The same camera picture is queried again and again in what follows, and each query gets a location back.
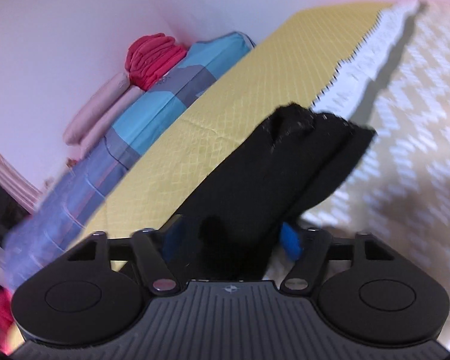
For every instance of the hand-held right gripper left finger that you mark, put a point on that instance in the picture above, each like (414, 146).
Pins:
(170, 243)

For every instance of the black pants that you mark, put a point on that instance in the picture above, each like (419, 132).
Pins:
(266, 165)

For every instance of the yellow and beige patchwork bedspread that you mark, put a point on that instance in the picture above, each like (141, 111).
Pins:
(247, 82)

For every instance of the small pile of red clothes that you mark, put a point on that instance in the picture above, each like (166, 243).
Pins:
(2, 307)

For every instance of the dark window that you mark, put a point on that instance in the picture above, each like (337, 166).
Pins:
(0, 213)

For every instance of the stack of red folded clothes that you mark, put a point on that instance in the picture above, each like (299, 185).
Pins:
(153, 60)

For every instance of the pink curtain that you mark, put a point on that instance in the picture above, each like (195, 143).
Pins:
(11, 183)

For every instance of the blue plaid folded quilt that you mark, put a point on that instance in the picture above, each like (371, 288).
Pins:
(153, 120)

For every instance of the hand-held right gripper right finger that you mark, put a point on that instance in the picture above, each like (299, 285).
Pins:
(290, 242)

